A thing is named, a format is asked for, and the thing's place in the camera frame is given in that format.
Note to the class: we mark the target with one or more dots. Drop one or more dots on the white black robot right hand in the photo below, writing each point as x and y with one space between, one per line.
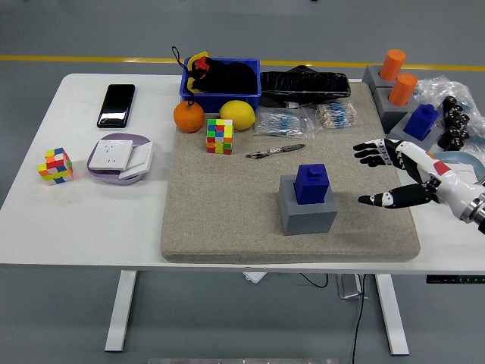
441 172

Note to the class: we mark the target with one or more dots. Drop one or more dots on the blue square seal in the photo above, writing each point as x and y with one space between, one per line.
420 122
310 186

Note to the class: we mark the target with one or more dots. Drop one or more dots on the grey seal holder block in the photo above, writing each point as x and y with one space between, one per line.
370 77
307 220
398 132
388 113

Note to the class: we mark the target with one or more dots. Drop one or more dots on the orange cylinder seal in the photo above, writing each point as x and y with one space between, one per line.
402 89
392 64

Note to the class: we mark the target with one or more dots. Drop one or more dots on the light blue tray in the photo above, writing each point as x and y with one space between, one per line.
460 156

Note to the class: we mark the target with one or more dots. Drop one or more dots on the dark brown capacitor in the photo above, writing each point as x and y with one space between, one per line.
463 135
462 120
444 142
449 118
451 132
449 102
456 110
455 144

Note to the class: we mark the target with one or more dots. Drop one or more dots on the clear plastic bag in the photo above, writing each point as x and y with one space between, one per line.
443 89

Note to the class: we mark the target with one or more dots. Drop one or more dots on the black table control panel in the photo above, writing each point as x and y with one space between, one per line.
454 279

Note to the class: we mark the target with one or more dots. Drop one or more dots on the small bag of resistors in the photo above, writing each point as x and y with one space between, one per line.
336 115

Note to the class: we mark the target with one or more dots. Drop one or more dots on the white table leg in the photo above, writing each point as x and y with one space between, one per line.
392 314
120 311

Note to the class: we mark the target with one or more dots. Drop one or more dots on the large bag of resistors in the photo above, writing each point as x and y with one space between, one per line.
284 123

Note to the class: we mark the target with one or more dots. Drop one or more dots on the black silver pen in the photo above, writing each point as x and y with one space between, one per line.
276 150

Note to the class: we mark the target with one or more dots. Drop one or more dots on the yellow lemon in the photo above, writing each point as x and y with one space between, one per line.
237 115

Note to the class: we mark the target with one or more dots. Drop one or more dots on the white power strip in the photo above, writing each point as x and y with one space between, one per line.
254 277

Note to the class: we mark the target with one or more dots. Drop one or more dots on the grey-brown mat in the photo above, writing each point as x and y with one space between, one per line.
227 204

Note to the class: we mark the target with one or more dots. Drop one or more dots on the scrambled magic cube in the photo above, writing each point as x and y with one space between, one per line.
219 136
55 167

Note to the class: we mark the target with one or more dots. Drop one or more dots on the blue plastic bin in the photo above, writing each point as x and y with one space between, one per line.
227 100

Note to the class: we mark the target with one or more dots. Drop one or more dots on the orange fruit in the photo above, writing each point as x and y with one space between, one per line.
188 117

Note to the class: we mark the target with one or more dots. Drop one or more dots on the yellow red toy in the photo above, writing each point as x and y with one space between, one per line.
194 58

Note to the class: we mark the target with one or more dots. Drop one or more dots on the black smartphone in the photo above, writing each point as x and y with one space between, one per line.
116 105

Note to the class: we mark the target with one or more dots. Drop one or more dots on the purple tray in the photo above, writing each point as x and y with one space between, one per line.
102 175

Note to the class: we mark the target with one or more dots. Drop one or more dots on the white switch panel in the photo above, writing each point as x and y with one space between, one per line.
467 172

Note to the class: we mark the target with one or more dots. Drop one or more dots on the white wall switch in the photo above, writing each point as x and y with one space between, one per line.
138 161

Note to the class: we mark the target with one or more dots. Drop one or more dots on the white wall socket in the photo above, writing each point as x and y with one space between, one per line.
110 154

